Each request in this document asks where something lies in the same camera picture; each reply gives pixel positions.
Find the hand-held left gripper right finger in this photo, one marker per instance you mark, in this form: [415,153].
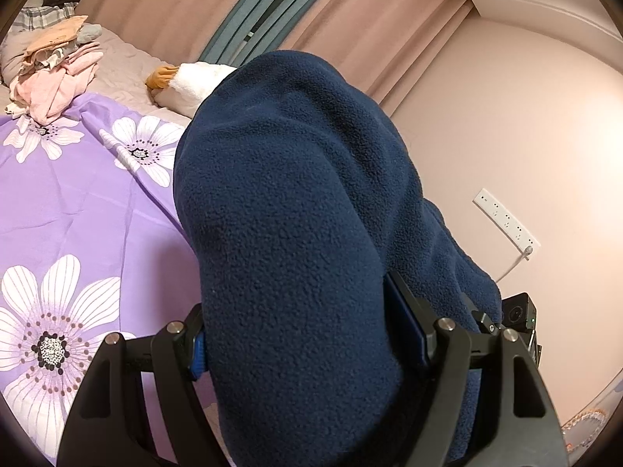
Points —
[410,318]

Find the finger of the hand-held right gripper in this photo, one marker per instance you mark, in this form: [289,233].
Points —
[484,321]

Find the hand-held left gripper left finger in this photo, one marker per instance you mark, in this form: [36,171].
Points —
[199,356]

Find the navy fleece garment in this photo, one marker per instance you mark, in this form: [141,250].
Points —
[301,204]

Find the purple floral bed sheet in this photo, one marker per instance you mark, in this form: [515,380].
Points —
[73,194]

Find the white fluffy plush garment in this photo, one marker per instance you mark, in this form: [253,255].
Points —
[194,87]

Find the pink fleece garment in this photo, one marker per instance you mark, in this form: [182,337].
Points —
[53,87]

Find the grey cloth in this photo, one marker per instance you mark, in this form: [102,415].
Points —
[90,33]

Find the teal curtain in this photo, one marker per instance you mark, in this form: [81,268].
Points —
[253,14]

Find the peach cloth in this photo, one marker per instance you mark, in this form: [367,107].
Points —
[58,34]

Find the pink curtain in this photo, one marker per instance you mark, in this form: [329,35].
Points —
[160,5]

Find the plaid pillow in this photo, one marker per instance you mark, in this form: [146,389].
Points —
[34,17]

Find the white wall power strip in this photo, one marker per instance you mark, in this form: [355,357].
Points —
[506,219]

